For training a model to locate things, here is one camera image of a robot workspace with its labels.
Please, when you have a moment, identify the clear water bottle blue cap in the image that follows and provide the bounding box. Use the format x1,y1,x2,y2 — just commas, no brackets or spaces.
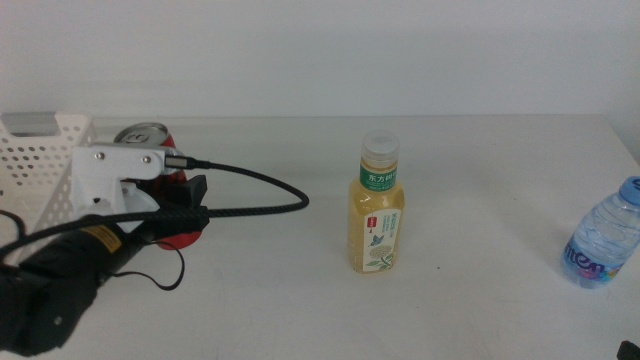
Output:
558,174,640,290

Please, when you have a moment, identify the yellow tea bottle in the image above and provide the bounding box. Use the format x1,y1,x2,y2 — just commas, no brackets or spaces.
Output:
346,129,406,275

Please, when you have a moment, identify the red soda can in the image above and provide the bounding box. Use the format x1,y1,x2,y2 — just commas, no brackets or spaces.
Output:
113,121,205,252

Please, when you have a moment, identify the black braided camera cable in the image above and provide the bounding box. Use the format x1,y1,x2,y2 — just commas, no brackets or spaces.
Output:
0,155,310,264

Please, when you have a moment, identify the white perforated plastic basket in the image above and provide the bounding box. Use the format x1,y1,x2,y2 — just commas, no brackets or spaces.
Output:
0,111,99,267

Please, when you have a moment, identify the thin black cable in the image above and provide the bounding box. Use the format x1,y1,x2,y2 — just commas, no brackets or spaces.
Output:
110,238,187,293

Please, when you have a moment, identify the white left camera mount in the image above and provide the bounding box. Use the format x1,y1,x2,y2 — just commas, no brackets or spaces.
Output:
70,141,167,234

